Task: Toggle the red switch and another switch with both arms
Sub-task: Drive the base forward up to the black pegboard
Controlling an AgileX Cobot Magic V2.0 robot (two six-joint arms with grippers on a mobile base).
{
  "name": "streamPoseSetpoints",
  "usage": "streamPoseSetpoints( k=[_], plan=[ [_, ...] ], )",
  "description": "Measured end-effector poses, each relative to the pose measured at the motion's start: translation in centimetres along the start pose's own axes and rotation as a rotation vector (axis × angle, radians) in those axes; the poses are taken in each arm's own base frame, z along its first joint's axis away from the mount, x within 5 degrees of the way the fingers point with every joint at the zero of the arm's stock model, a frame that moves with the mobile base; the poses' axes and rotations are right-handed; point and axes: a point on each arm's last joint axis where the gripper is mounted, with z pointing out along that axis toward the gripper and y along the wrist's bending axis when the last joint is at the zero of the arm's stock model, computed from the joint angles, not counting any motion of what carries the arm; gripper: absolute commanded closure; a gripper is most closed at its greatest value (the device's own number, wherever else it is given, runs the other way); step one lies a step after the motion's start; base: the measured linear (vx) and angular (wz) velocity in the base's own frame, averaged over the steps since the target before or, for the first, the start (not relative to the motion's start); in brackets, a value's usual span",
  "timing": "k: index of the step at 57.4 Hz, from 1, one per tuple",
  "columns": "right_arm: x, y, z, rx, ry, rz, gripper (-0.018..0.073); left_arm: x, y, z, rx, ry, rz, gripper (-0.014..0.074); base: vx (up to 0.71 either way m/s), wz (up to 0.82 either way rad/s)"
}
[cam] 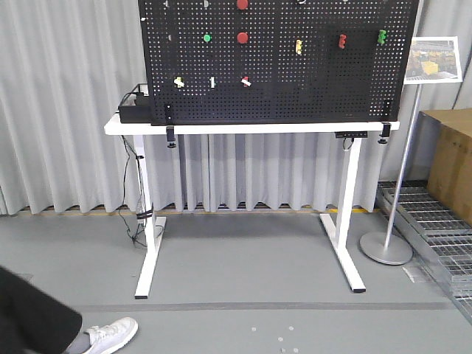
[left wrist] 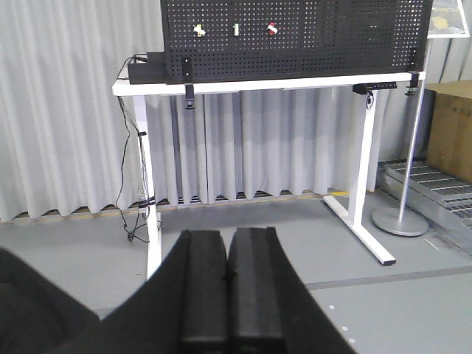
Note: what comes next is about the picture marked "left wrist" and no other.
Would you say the black left pegboard clamp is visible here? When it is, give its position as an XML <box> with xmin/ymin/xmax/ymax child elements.
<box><xmin>182</xmin><ymin>57</ymin><xmax>195</xmax><ymax>110</ymax></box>

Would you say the black perforated pegboard panel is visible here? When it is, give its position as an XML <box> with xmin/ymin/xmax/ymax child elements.
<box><xmin>161</xmin><ymin>0</ymin><xmax>432</xmax><ymax>83</ymax></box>

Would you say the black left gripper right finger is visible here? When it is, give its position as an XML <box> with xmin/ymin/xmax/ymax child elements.
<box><xmin>227</xmin><ymin>228</ymin><xmax>286</xmax><ymax>353</ymax></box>

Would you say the black power cable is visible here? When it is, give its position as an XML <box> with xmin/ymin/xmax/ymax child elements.
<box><xmin>114</xmin><ymin>55</ymin><xmax>163</xmax><ymax>244</ymax></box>

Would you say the cardboard box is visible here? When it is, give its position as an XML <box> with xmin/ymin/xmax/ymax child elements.
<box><xmin>426</xmin><ymin>80</ymin><xmax>471</xmax><ymax>182</ymax></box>

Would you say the red toggle switch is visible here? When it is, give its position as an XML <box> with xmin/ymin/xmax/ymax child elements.
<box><xmin>267</xmin><ymin>22</ymin><xmax>278</xmax><ymax>35</ymax></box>

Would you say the black right pegboard clamp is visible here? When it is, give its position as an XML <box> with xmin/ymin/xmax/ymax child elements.
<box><xmin>405</xmin><ymin>72</ymin><xmax>420</xmax><ymax>97</ymax></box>

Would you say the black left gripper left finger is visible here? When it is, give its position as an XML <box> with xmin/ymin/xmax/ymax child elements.
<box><xmin>180</xmin><ymin>230</ymin><xmax>228</xmax><ymax>353</ymax></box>

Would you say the metal floor grate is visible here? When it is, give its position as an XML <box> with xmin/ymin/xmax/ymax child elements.
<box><xmin>377</xmin><ymin>162</ymin><xmax>471</xmax><ymax>254</ymax></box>

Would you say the black pegboard clamp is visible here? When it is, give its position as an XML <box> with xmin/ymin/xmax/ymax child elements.
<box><xmin>182</xmin><ymin>57</ymin><xmax>195</xmax><ymax>110</ymax></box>
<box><xmin>405</xmin><ymin>72</ymin><xmax>420</xmax><ymax>97</ymax></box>

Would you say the white curtain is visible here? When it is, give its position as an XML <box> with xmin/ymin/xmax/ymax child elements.
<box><xmin>0</xmin><ymin>0</ymin><xmax>472</xmax><ymax>223</ymax></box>

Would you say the black box on desk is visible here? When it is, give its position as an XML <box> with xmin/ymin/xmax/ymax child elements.
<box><xmin>128</xmin><ymin>52</ymin><xmax>167</xmax><ymax>85</ymax></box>

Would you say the white standing desk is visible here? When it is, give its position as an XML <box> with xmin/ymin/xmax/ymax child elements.
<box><xmin>111</xmin><ymin>71</ymin><xmax>426</xmax><ymax>282</ymax></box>

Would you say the silver sign stand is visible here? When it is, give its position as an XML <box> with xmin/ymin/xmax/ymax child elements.
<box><xmin>372</xmin><ymin>1</ymin><xmax>470</xmax><ymax>237</ymax></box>

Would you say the black desk control unit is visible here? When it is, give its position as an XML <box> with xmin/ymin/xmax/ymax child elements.
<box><xmin>353</xmin><ymin>81</ymin><xmax>398</xmax><ymax>109</ymax></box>

